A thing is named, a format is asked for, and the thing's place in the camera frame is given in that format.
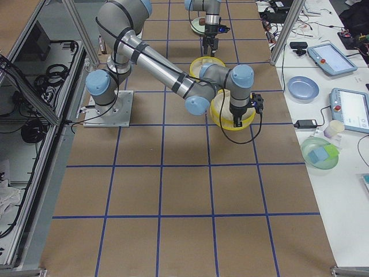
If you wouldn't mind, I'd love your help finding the yellow bamboo steamer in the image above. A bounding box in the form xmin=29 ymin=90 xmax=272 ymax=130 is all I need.
xmin=210 ymin=89 xmax=256 ymax=131
xmin=189 ymin=56 xmax=225 ymax=78

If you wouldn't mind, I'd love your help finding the green bowl with blocks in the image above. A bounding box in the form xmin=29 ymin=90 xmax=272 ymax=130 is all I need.
xmin=301 ymin=137 xmax=340 ymax=170

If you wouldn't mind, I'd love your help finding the teach pendant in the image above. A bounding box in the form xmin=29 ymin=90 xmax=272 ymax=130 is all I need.
xmin=329 ymin=88 xmax=368 ymax=134
xmin=307 ymin=43 xmax=357 ymax=76

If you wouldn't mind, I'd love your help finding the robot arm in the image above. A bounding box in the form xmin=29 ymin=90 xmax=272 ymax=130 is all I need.
xmin=184 ymin=0 xmax=221 ymax=57
xmin=95 ymin=1 xmax=258 ymax=127

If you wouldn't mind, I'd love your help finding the paper cup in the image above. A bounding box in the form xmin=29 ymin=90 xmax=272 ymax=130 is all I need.
xmin=323 ymin=120 xmax=345 ymax=139

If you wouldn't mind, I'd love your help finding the light green plate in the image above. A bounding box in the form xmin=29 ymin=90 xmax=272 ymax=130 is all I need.
xmin=190 ymin=17 xmax=205 ymax=35

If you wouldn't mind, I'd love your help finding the blue plate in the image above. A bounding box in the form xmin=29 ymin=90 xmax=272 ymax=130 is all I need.
xmin=287 ymin=76 xmax=319 ymax=104

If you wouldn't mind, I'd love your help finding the far teach pendant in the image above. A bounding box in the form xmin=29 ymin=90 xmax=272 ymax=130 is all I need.
xmin=307 ymin=43 xmax=357 ymax=76

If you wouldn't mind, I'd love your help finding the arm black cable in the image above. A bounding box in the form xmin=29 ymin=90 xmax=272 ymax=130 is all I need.
xmin=190 ymin=83 xmax=263 ymax=145

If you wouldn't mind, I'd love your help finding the black power adapter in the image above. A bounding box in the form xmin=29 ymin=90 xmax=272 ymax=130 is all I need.
xmin=293 ymin=119 xmax=318 ymax=129

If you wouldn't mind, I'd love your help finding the aluminium frame post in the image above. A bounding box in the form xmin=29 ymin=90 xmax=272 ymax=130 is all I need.
xmin=270 ymin=0 xmax=305 ymax=66

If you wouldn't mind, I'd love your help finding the near teach pendant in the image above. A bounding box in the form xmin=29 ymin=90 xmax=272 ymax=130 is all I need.
xmin=329 ymin=88 xmax=368 ymax=134

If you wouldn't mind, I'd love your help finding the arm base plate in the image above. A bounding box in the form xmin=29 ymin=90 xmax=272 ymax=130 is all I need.
xmin=83 ymin=90 xmax=134 ymax=128

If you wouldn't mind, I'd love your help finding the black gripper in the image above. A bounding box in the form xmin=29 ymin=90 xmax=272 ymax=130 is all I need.
xmin=229 ymin=106 xmax=248 ymax=127
xmin=201 ymin=24 xmax=219 ymax=57

